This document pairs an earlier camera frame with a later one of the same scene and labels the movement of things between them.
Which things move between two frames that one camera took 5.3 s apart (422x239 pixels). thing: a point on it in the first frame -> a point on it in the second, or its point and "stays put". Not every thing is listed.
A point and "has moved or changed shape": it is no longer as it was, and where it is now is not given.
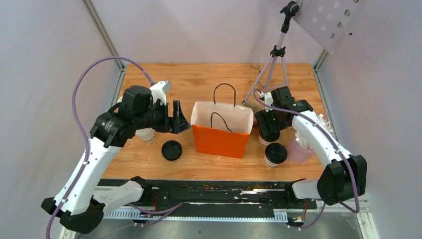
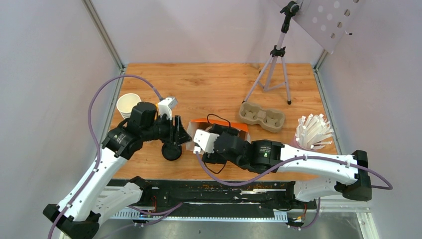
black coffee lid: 171,150 stays put
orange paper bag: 219,129 has moved or changed shape
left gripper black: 175,124 -> 177,135
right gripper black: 263,116 -> 213,158
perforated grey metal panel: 329,21 stays put
